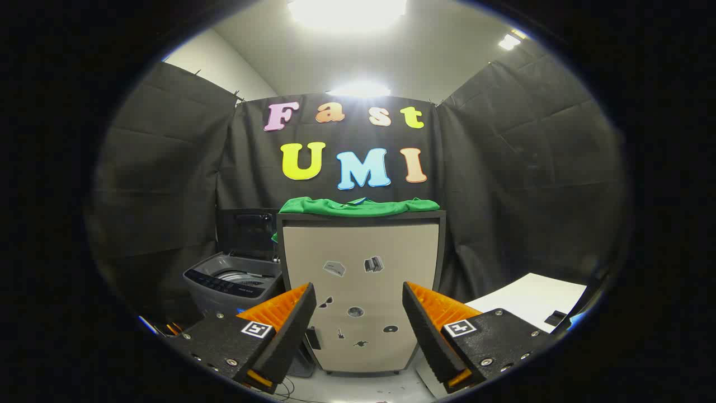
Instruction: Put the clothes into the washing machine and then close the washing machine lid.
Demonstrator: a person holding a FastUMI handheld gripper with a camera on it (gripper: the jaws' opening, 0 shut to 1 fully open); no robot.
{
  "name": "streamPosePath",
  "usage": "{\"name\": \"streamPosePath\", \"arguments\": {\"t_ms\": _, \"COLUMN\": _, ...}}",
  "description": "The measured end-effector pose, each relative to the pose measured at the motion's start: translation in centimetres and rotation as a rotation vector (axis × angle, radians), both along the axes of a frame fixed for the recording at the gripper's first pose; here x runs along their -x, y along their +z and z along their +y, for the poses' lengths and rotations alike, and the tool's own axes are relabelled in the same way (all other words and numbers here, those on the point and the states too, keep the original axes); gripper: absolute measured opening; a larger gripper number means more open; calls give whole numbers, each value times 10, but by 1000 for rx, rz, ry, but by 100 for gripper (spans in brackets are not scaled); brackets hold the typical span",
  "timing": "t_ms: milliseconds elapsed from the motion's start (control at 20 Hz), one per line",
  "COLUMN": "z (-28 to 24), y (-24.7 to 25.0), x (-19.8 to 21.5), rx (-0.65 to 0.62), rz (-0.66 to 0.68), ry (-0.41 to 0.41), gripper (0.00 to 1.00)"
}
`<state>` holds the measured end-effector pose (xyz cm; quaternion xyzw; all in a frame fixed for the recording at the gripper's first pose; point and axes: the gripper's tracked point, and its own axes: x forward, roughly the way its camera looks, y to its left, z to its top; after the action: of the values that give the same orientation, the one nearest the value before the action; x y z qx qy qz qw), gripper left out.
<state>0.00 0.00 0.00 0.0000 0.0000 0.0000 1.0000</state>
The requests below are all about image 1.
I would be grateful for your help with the large ceiling light panel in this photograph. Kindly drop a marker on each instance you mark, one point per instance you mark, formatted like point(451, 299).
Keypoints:
point(347, 12)

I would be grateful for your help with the green polo shirt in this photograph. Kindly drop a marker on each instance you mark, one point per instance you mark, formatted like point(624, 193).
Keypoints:
point(358, 208)

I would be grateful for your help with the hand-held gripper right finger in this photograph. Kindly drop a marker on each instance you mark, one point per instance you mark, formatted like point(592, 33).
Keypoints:
point(428, 336)

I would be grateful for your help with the black backdrop cloth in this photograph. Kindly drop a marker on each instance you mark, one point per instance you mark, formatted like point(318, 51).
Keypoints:
point(503, 184)

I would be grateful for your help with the small black object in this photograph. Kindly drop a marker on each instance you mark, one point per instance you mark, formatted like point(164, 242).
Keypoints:
point(555, 318)

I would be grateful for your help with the grey washing machine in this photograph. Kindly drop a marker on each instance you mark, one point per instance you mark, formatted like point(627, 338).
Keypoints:
point(224, 282)

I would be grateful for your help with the beige cabinet with dark top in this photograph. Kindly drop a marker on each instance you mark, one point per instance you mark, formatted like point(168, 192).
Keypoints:
point(358, 246)

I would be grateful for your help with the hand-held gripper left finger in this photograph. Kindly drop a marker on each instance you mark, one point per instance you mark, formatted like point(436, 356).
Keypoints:
point(291, 336)

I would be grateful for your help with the small ceiling light panel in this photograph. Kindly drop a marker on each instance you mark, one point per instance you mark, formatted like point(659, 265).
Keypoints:
point(509, 41)

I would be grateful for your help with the white table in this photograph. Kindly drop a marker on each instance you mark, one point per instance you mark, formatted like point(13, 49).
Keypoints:
point(531, 294)

